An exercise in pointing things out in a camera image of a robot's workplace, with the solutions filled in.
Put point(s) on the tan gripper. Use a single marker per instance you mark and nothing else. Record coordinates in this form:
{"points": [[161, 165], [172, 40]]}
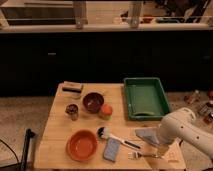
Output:
{"points": [[162, 149]]}

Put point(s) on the grey-blue towel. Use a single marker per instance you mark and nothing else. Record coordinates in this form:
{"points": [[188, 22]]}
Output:
{"points": [[148, 134]]}

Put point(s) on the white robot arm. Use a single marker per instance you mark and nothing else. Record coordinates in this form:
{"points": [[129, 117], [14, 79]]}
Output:
{"points": [[180, 124]]}

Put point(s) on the orange-red bowl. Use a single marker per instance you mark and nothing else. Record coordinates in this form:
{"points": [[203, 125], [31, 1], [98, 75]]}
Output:
{"points": [[82, 145]]}

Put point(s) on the dark maroon bowl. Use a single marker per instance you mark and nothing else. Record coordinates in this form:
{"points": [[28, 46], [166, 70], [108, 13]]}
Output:
{"points": [[93, 102]]}

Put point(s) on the silver fork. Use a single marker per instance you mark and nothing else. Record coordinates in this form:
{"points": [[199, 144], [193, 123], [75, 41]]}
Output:
{"points": [[137, 155]]}

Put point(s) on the blue sponge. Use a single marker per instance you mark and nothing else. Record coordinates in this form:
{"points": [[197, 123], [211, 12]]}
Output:
{"points": [[111, 149]]}

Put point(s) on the green plastic tray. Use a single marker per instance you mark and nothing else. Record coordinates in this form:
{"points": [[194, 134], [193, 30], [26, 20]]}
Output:
{"points": [[145, 99]]}

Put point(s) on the orange fruit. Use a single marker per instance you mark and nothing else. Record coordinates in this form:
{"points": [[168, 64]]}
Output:
{"points": [[106, 111]]}

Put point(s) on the brown block eraser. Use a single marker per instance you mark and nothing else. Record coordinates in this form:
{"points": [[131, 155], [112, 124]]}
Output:
{"points": [[72, 87]]}

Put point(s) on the black stand left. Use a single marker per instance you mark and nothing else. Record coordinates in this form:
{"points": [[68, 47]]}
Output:
{"points": [[27, 153]]}

